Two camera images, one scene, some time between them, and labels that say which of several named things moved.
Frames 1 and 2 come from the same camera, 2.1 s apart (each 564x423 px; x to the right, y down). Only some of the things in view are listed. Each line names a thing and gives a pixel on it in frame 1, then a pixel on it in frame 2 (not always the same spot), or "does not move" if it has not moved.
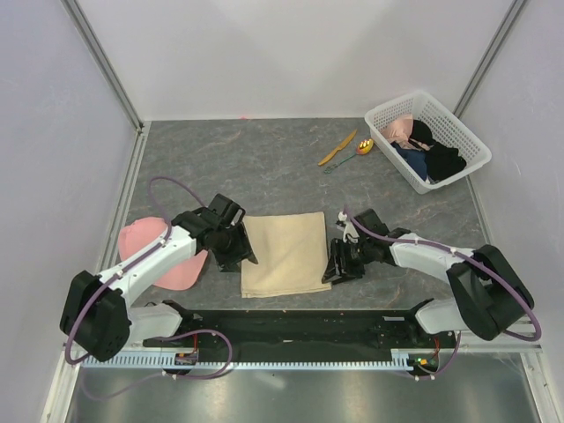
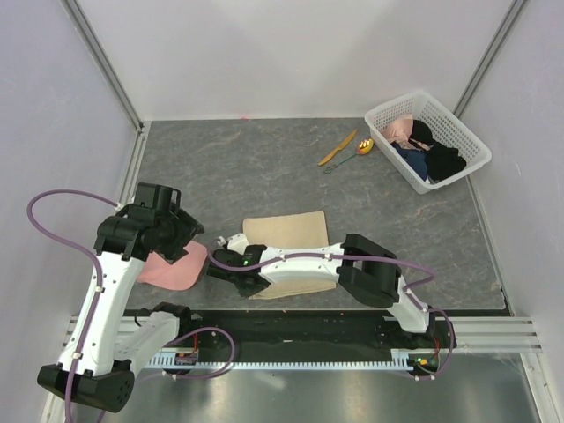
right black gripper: [340, 272] -> [247, 293]
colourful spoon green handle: [362, 148] does not move
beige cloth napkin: [292, 255] does not move
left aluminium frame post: [107, 68] does not move
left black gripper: [242, 249] -> [187, 228]
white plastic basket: [427, 146] does not move
